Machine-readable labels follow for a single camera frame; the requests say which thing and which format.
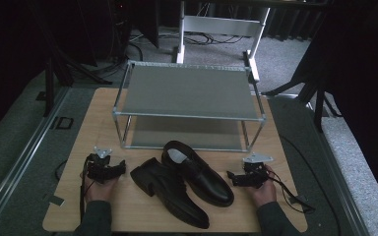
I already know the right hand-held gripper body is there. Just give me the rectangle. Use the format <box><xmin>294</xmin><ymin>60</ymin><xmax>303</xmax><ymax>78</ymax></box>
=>
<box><xmin>239</xmin><ymin>152</ymin><xmax>275</xmax><ymax>189</ymax></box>

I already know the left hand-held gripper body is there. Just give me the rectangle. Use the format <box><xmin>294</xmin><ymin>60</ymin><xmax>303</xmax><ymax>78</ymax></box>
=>
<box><xmin>85</xmin><ymin>146</ymin><xmax>120</xmax><ymax>184</ymax></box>

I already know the black leather shoe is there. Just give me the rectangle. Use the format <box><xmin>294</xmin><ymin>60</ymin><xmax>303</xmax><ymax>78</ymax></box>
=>
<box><xmin>130</xmin><ymin>156</ymin><xmax>211</xmax><ymax>230</ymax></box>
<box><xmin>160</xmin><ymin>140</ymin><xmax>235</xmax><ymax>208</ymax></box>

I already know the person's left hand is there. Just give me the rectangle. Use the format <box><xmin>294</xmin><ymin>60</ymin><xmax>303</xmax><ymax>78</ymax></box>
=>
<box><xmin>80</xmin><ymin>170</ymin><xmax>120</xmax><ymax>205</ymax></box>

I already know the person's right hand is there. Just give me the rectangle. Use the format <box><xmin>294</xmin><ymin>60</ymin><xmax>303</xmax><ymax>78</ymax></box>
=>
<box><xmin>244</xmin><ymin>164</ymin><xmax>278</xmax><ymax>208</ymax></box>

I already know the grey tape piece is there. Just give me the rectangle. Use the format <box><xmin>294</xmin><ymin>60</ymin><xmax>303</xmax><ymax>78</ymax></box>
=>
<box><xmin>41</xmin><ymin>192</ymin><xmax>66</xmax><ymax>207</ymax></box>

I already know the black metal stand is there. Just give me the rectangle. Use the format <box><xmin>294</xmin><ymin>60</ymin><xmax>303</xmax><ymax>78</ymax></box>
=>
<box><xmin>262</xmin><ymin>48</ymin><xmax>343</xmax><ymax>134</ymax></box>
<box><xmin>29</xmin><ymin>0</ymin><xmax>113</xmax><ymax>118</ymax></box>

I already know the grey fabric metal shoe rack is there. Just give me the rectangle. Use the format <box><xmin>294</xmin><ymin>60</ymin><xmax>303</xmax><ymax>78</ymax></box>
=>
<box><xmin>112</xmin><ymin>60</ymin><xmax>268</xmax><ymax>153</ymax></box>

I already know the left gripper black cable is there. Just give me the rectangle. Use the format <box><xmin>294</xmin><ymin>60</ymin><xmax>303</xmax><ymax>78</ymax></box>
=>
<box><xmin>78</xmin><ymin>154</ymin><xmax>95</xmax><ymax>224</ymax></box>

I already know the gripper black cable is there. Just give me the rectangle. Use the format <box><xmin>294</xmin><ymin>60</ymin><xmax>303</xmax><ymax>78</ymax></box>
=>
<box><xmin>78</xmin><ymin>154</ymin><xmax>95</xmax><ymax>224</ymax></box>
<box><xmin>265</xmin><ymin>167</ymin><xmax>317</xmax><ymax>214</ymax></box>

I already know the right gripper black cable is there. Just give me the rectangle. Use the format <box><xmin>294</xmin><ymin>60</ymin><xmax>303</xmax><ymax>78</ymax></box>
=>
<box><xmin>265</xmin><ymin>167</ymin><xmax>317</xmax><ymax>214</ymax></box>

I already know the long black floor cable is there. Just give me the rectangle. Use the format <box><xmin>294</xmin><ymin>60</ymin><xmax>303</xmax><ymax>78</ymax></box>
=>
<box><xmin>277</xmin><ymin>133</ymin><xmax>343</xmax><ymax>236</ymax></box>

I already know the black rectangular floor bracket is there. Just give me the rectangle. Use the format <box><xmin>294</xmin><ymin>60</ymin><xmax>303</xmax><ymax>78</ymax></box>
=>
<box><xmin>49</xmin><ymin>115</ymin><xmax>75</xmax><ymax>131</ymax></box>

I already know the aluminium floor rail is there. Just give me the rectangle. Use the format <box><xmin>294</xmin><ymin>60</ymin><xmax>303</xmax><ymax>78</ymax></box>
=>
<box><xmin>303</xmin><ymin>99</ymin><xmax>372</xmax><ymax>236</ymax></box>
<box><xmin>0</xmin><ymin>86</ymin><xmax>71</xmax><ymax>232</ymax></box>

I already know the bundle of floor cables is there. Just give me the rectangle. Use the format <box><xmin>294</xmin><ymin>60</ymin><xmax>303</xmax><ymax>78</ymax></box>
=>
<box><xmin>127</xmin><ymin>29</ymin><xmax>248</xmax><ymax>47</ymax></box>

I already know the white desk frame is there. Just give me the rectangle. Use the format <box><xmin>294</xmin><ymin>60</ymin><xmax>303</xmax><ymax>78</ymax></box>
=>
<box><xmin>175</xmin><ymin>0</ymin><xmax>272</xmax><ymax>83</ymax></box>

